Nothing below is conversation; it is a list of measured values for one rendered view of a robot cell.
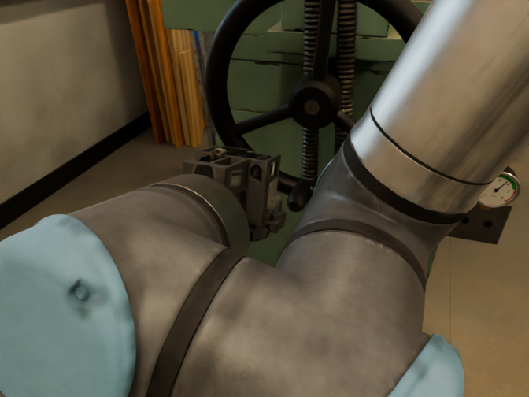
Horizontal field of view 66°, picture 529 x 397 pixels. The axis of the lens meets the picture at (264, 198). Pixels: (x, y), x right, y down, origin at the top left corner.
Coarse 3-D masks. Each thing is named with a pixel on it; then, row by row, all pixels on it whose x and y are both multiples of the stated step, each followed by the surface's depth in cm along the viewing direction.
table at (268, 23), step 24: (168, 0) 67; (192, 0) 65; (216, 0) 64; (168, 24) 69; (192, 24) 68; (216, 24) 66; (264, 24) 64; (288, 48) 56; (336, 48) 54; (360, 48) 53; (384, 48) 52
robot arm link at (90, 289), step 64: (192, 192) 27; (0, 256) 17; (64, 256) 16; (128, 256) 18; (192, 256) 19; (0, 320) 18; (64, 320) 16; (128, 320) 16; (0, 384) 18; (64, 384) 17; (128, 384) 17
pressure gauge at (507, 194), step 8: (504, 176) 60; (512, 176) 59; (496, 184) 61; (512, 184) 60; (488, 192) 62; (496, 192) 61; (504, 192) 61; (512, 192) 60; (480, 200) 63; (488, 200) 62; (496, 200) 62; (504, 200) 62; (512, 200) 61; (488, 208) 65
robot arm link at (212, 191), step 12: (168, 180) 29; (180, 180) 29; (192, 180) 29; (204, 180) 30; (216, 180) 31; (204, 192) 28; (216, 192) 29; (228, 192) 30; (216, 204) 28; (228, 204) 29; (240, 204) 31; (228, 216) 28; (240, 216) 30; (228, 228) 27; (240, 228) 29; (240, 240) 29; (240, 252) 29
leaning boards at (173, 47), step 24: (144, 0) 186; (144, 24) 189; (144, 48) 196; (168, 48) 194; (144, 72) 198; (168, 72) 197; (192, 72) 201; (168, 96) 201; (192, 96) 204; (168, 120) 213; (192, 120) 209; (192, 144) 217
